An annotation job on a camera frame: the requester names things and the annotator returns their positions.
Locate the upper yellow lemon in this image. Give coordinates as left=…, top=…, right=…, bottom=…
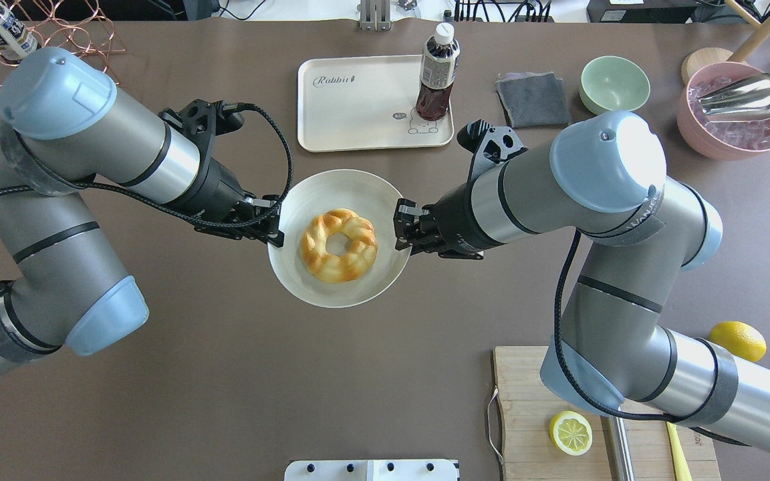
left=708, top=321, right=767, bottom=363

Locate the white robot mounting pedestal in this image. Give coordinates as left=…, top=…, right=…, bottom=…
left=283, top=458, right=461, bottom=480

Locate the halved lemon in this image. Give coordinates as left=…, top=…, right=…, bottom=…
left=548, top=410, right=593, bottom=456

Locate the grey folded cloth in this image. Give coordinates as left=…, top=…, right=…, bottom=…
left=495, top=72, right=572, bottom=129

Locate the glazed twisted donut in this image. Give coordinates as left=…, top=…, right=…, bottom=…
left=299, top=209, right=378, bottom=283

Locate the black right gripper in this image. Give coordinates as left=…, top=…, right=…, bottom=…
left=394, top=184, right=493, bottom=260

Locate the wooden cup stand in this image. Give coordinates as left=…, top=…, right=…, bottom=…
left=680, top=1, right=770, bottom=84

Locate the dark tea bottle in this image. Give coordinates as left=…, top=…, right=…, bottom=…
left=415, top=23, right=461, bottom=121

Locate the wooden cutting board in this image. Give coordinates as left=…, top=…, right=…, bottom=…
left=487, top=345, right=722, bottom=481

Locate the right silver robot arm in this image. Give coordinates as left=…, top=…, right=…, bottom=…
left=394, top=110, right=770, bottom=452

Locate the bottle lying in rack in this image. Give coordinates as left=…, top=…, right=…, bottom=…
left=0, top=1, right=39, bottom=65

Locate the pink ice bowl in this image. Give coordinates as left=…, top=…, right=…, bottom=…
left=676, top=61, right=770, bottom=160

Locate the cream rabbit tray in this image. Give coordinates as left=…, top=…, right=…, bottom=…
left=297, top=55, right=455, bottom=152

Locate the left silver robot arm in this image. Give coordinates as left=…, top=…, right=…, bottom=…
left=0, top=47, right=284, bottom=375

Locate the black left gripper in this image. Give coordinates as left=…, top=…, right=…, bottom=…
left=192, top=160, right=285, bottom=249

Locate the yellow plastic knife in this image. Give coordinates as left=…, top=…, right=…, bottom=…
left=665, top=422, right=692, bottom=481

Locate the steel ice scoop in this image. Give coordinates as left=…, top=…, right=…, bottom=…
left=696, top=73, right=770, bottom=122

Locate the white round plate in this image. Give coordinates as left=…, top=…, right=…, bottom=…
left=268, top=168, right=410, bottom=308

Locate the copper wire bottle rack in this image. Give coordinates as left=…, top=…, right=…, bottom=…
left=0, top=1, right=126, bottom=88

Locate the green bowl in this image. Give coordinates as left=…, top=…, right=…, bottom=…
left=580, top=55, right=652, bottom=115

